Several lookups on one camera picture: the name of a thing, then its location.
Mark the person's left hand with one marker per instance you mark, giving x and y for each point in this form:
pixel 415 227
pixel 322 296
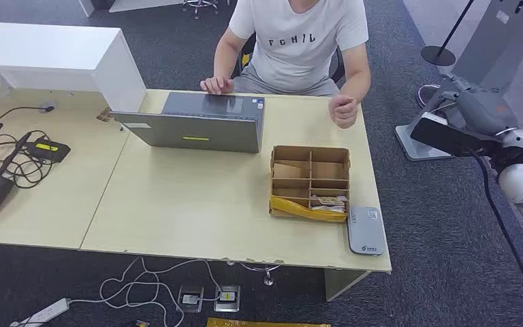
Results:
pixel 345 112

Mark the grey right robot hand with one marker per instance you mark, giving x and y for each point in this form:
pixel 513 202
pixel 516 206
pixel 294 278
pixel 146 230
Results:
pixel 487 110

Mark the person's right hand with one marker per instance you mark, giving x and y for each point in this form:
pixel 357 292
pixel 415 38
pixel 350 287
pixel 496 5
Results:
pixel 218 85

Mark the person's left forearm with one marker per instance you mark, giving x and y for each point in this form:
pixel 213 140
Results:
pixel 358 83

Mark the person's right forearm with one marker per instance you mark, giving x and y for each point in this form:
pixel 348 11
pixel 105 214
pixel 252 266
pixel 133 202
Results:
pixel 223 63

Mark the person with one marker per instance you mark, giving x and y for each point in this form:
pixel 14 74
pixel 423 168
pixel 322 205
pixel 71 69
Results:
pixel 295 49

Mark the patterned room key card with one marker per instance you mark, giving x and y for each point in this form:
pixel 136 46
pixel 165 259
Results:
pixel 331 200

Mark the grey card reader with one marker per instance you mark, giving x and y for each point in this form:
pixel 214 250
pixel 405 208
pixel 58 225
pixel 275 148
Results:
pixel 365 232

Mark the black office chair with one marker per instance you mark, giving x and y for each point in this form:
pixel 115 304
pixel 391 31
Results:
pixel 246 49

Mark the grey laptop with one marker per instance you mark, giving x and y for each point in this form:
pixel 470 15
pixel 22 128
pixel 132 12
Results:
pixel 198 133

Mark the grey kiosk stand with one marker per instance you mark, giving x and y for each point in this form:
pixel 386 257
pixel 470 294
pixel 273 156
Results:
pixel 491 49

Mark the dark oval object pale rim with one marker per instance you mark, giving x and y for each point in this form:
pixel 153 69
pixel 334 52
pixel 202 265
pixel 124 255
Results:
pixel 425 92

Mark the black stanchion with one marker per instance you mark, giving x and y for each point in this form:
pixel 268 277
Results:
pixel 438 55

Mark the cardboard divider box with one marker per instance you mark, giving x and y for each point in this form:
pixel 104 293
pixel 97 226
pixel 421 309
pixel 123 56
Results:
pixel 309 180

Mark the chrome stool base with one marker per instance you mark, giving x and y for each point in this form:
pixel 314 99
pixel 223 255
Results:
pixel 198 4

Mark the white board panel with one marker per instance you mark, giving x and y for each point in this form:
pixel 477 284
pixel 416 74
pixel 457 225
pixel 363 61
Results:
pixel 139 4

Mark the small brown wooden piece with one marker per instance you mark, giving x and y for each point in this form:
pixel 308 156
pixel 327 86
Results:
pixel 105 115

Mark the desk leg panel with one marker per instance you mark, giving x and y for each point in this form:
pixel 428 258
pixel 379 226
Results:
pixel 340 282

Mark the grey desk grommet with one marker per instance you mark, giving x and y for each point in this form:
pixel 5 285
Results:
pixel 47 107

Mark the chrome under-desk hook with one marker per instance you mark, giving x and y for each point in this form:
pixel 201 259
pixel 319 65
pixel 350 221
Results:
pixel 268 275

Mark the white counter cabinet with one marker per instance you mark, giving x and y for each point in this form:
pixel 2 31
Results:
pixel 40 49

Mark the black adapter yellow label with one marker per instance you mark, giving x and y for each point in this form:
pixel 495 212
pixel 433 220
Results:
pixel 47 150

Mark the floor socket with yellow label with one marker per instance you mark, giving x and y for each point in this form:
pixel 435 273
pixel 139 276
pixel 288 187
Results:
pixel 227 298

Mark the floor socket with white plug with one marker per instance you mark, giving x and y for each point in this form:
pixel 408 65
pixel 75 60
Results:
pixel 190 299

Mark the yellow floor tape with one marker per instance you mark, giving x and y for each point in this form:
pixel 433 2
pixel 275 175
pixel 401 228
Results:
pixel 266 323

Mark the white power strip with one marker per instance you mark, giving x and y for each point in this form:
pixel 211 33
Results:
pixel 45 312

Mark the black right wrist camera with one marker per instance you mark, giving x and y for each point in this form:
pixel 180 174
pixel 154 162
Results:
pixel 446 137

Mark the white furniture post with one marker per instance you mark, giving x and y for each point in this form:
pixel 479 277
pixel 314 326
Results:
pixel 86 7

